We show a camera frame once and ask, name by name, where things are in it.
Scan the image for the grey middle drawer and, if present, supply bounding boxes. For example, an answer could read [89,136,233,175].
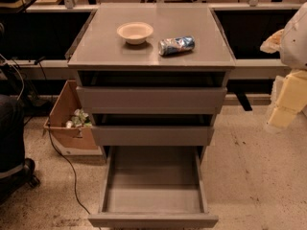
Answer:
[92,114,214,146]

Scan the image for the white paper bowl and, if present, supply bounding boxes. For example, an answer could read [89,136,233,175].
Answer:
[117,22,154,45]

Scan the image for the person leg dark trousers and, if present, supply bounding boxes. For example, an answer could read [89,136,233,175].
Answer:
[0,95,25,179]

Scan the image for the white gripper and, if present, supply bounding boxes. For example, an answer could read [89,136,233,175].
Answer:
[260,29,307,133]

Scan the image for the black power cable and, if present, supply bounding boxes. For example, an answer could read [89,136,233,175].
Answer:
[34,56,92,216]

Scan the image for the grey bottom drawer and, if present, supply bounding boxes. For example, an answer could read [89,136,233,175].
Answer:
[88,147,219,228]

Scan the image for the crumpled green white trash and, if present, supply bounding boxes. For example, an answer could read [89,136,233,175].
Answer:
[65,108,92,128]

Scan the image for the grey drawer cabinet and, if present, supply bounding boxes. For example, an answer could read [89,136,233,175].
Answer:
[67,2,237,160]

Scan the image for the brown cardboard box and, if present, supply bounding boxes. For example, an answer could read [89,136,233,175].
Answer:
[44,80,101,155]

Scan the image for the grey drawer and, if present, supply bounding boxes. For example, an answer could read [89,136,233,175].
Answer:
[92,114,214,146]
[77,71,226,114]
[88,147,219,228]

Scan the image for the grey top drawer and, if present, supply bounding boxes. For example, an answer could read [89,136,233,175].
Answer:
[77,71,226,114]

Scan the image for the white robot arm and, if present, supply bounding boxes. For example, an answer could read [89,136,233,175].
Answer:
[260,3,307,133]

